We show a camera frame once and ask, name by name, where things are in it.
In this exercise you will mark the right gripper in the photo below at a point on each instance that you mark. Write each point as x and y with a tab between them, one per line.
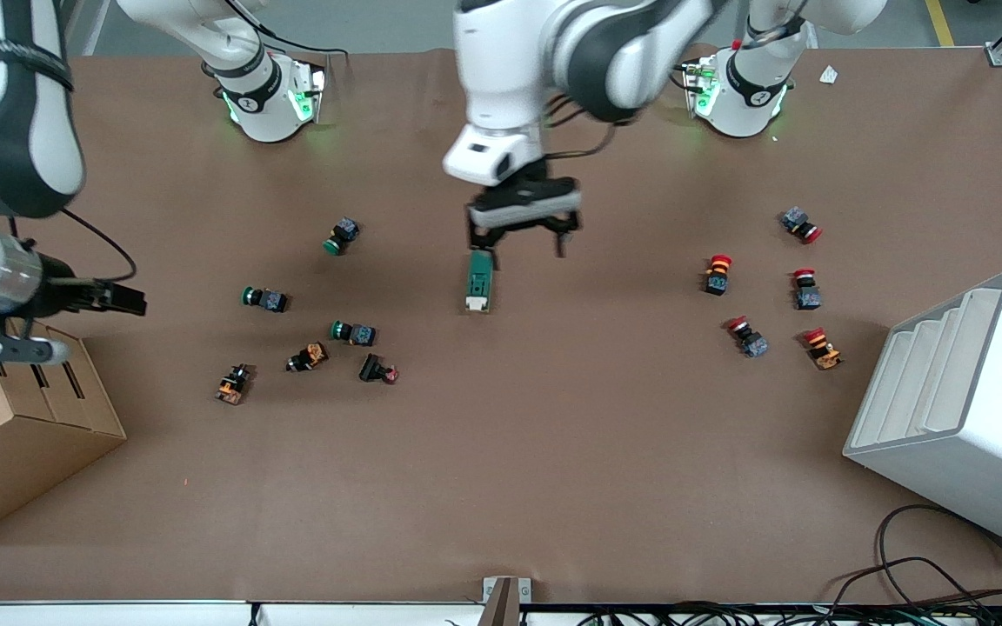
64	294

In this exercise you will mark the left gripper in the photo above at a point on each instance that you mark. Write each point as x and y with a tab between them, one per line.
532	193

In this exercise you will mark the green load switch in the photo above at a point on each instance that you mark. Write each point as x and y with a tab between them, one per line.
479	278

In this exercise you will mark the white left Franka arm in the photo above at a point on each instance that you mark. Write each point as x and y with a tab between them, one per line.
501	69

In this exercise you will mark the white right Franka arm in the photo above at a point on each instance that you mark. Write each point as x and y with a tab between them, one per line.
14	130

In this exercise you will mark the brown cardboard stepped box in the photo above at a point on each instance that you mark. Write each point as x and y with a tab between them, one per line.
5	443

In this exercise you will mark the green mushroom push button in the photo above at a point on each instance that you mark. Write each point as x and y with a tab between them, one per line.
357	333
342	235
268	300

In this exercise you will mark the square push button black housing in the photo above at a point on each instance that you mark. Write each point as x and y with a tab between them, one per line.
375	369

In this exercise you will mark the red mushroom button orange base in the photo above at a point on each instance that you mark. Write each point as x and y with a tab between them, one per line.
821	349
718	274

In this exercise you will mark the brown paper table cover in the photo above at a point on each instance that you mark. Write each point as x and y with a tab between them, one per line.
553	469

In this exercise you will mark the red mushroom button blue base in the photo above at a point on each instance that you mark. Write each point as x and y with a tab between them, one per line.
749	339
806	291
799	223

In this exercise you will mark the small white paper scrap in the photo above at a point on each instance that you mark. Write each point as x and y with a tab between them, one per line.
829	75

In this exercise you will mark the white stepped box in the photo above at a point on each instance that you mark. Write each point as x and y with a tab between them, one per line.
979	435

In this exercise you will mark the black selector switch orange base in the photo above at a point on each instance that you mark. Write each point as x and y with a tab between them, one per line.
310	356
234	383

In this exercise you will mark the white table edge rail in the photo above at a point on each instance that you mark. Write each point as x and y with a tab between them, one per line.
118	614

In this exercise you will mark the grey metal bracket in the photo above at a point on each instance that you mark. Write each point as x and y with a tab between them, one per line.
505	600

